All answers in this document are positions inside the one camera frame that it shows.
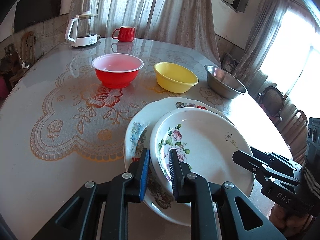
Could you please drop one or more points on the white electric glass kettle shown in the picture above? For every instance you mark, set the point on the white electric glass kettle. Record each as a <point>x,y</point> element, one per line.
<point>82,38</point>

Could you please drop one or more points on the white power strip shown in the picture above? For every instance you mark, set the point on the white power strip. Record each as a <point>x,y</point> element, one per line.
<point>25,65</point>

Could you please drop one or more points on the sheer beige curtain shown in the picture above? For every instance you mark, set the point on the sheer beige curtain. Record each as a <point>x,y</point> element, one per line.
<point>137,7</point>

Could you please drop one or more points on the patterned cushion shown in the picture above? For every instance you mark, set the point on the patterned cushion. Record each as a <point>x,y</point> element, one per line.
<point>230,62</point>

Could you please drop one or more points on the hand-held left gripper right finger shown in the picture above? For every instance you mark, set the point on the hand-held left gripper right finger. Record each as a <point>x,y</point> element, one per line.
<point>173,175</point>

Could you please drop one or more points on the black wall television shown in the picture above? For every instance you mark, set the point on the black wall television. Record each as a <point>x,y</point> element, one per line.
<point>37,7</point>

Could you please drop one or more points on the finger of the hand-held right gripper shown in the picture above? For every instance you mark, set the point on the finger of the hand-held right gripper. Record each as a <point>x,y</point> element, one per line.
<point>250,161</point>
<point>280,159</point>

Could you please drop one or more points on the dark chair woven back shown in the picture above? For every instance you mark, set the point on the dark chair woven back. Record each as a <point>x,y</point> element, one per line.
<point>272,96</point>

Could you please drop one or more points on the bright side window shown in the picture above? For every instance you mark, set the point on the bright side window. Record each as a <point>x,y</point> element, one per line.
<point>300,42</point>

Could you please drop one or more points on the red mug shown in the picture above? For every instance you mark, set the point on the red mug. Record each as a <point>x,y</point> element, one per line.
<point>125,34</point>

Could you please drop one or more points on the white plate red marks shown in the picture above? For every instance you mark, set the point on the white plate red marks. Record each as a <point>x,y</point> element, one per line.
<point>147,112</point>

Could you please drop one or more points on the stainless steel bowl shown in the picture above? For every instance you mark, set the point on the stainless steel bowl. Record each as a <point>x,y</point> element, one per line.
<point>225,85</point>

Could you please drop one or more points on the red cloth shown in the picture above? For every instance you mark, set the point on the red cloth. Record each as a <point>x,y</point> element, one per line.
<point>272,112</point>

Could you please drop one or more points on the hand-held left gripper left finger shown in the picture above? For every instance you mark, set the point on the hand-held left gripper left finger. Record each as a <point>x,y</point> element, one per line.
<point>144,172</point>

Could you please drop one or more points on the red plastic bowl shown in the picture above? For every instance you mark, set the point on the red plastic bowl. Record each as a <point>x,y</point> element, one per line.
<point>116,77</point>

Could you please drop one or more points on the light wooden chair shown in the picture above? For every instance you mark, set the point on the light wooden chair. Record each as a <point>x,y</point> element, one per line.
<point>27,45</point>

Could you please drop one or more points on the dark wooden slat-back chair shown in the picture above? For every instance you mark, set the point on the dark wooden slat-back chair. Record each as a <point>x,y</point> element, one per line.
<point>297,125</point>

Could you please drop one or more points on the white plate rose print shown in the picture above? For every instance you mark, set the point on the white plate rose print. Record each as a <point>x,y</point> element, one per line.
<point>212,150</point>

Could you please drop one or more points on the person's right hand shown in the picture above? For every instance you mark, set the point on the person's right hand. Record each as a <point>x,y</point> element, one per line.
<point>282,221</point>

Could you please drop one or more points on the yellow plastic bowl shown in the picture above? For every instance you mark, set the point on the yellow plastic bowl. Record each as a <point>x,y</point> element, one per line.
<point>175,80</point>

